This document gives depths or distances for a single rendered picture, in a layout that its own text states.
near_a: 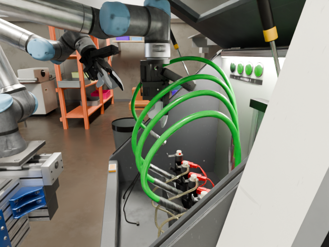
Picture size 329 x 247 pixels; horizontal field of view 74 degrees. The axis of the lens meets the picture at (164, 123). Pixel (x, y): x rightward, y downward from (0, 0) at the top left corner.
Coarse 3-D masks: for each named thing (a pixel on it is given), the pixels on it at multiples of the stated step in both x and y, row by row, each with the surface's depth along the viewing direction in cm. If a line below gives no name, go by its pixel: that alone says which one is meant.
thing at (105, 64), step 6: (84, 48) 86; (90, 48) 87; (96, 48) 90; (84, 54) 88; (90, 54) 88; (84, 60) 89; (90, 60) 88; (96, 60) 84; (102, 60) 88; (90, 66) 86; (102, 66) 84; (108, 66) 88; (84, 72) 87; (90, 72) 86; (96, 72) 85; (108, 72) 88; (90, 78) 86; (96, 78) 88
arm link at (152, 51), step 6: (144, 48) 63; (150, 48) 61; (156, 48) 60; (162, 48) 61; (168, 48) 62; (144, 54) 64; (150, 54) 61; (156, 54) 61; (162, 54) 61; (168, 54) 62
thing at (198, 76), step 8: (184, 80) 59; (216, 80) 61; (168, 88) 59; (224, 88) 62; (160, 96) 59; (232, 96) 63; (152, 104) 59; (232, 104) 64; (144, 112) 59; (136, 128) 60; (136, 136) 61; (136, 144) 62; (232, 144) 69; (232, 152) 69; (152, 168) 65; (168, 176) 67
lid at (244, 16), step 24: (168, 0) 86; (192, 0) 76; (216, 0) 66; (240, 0) 58; (288, 0) 45; (192, 24) 94; (216, 24) 79; (240, 24) 68; (288, 24) 53; (240, 48) 89
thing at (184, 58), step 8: (184, 56) 73; (192, 56) 72; (168, 64) 74; (208, 64) 72; (224, 80) 72; (136, 88) 79; (232, 88) 72; (136, 120) 83; (144, 128) 83; (232, 136) 77
